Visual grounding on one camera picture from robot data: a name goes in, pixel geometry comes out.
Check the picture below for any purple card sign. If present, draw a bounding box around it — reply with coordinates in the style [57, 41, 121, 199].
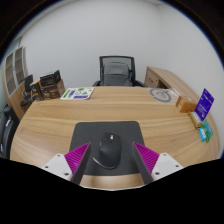
[194, 87, 215, 122]

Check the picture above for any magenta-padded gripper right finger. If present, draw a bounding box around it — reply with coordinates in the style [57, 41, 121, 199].
[131, 142, 185, 185]

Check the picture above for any small orange-brown box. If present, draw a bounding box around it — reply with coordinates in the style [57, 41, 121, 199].
[175, 95, 198, 114]

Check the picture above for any black mesh office chair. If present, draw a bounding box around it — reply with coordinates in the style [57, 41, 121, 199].
[91, 55, 148, 88]

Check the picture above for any wide brown carton box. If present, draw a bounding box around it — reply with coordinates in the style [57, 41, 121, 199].
[39, 79, 66, 100]

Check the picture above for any wooden side desk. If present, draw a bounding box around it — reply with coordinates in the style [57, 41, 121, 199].
[143, 65, 201, 101]

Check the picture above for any small yellowish box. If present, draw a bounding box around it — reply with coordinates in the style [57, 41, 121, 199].
[187, 110, 204, 130]

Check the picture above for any black computer mouse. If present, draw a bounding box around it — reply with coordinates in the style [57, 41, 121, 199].
[92, 131, 123, 170]

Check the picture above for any green flat box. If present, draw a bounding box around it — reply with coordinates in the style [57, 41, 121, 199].
[200, 119, 215, 144]

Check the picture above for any clear bag with round print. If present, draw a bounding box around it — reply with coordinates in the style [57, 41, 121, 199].
[148, 87, 181, 103]

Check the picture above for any small blue box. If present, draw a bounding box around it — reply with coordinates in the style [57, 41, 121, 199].
[198, 127, 207, 142]

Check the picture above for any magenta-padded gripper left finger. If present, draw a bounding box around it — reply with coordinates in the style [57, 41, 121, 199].
[40, 142, 92, 185]

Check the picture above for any grey backpack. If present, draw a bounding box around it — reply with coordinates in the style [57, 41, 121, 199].
[100, 62, 132, 87]

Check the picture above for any wooden shelf unit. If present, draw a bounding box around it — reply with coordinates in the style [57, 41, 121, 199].
[2, 46, 29, 121]

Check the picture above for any dark grey mouse pad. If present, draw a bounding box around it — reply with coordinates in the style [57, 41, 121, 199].
[68, 120, 146, 177]

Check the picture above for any black carton box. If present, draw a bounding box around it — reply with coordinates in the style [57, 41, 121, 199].
[39, 69, 62, 88]

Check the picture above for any black leather office chair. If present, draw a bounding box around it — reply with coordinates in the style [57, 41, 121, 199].
[0, 105, 19, 159]

